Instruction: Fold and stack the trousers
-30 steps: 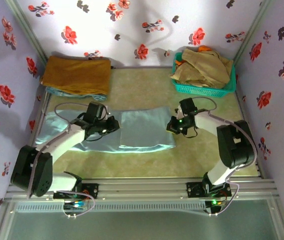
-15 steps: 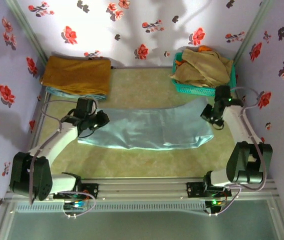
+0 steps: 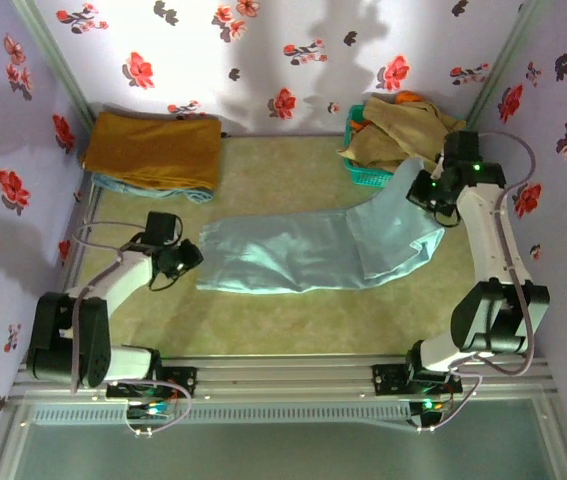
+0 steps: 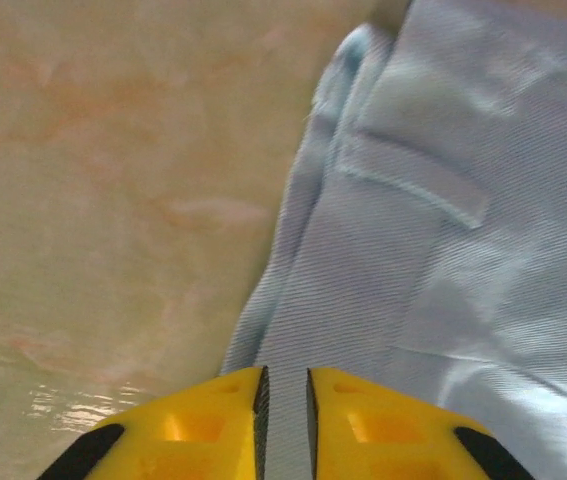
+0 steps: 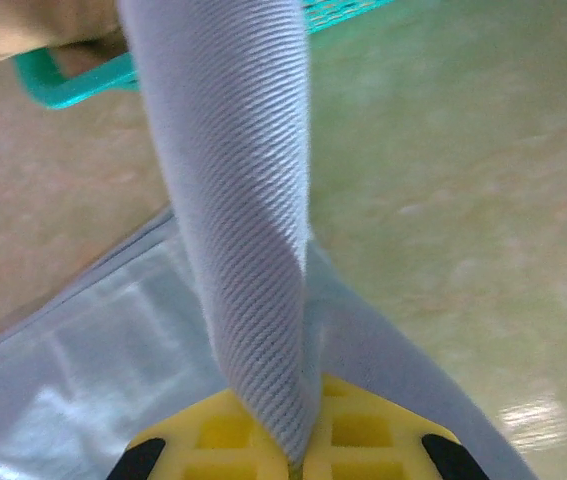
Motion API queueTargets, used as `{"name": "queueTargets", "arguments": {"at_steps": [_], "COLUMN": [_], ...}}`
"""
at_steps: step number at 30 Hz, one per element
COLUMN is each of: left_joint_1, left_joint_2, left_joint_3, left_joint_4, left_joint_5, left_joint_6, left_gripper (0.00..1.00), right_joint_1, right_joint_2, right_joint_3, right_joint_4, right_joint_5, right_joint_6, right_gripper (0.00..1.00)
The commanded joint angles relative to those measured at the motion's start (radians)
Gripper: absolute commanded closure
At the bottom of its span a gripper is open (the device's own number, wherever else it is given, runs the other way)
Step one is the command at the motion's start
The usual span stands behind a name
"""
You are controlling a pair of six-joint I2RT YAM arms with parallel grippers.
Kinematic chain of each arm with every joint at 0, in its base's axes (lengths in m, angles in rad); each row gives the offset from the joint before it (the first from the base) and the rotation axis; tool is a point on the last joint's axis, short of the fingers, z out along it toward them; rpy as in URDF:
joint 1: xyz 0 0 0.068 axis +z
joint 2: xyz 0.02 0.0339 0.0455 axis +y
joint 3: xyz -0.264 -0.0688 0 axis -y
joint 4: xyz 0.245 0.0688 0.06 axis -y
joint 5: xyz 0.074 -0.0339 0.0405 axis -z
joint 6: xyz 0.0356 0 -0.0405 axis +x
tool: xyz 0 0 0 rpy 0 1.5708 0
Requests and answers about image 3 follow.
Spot orange garment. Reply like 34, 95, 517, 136
350, 90, 427, 132

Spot aluminium side rail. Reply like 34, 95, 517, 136
65, 179, 104, 291

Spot teal plastic basket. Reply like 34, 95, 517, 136
342, 104, 467, 189

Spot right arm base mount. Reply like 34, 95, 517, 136
371, 363, 464, 399

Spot left base lavender cable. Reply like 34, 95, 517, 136
123, 379, 194, 437

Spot left arm lavender cable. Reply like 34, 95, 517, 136
70, 219, 147, 396

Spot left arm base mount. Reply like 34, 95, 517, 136
106, 366, 198, 401

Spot right base lavender cable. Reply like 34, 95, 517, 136
415, 372, 484, 434

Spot aluminium mounting rail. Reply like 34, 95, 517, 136
10, 353, 554, 404

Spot khaki trousers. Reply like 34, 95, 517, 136
337, 97, 467, 174

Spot aluminium corner post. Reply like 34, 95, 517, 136
464, 0, 549, 132
10, 0, 98, 132

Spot folded mustard trousers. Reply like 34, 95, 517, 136
80, 110, 224, 192

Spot base lavender cable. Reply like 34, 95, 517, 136
123, 379, 194, 437
415, 372, 484, 434

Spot folded blue trousers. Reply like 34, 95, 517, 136
91, 172, 214, 204

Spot grey slotted cable duct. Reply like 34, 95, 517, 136
29, 402, 414, 426

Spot light blue trousers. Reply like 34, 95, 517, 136
195, 158, 447, 296

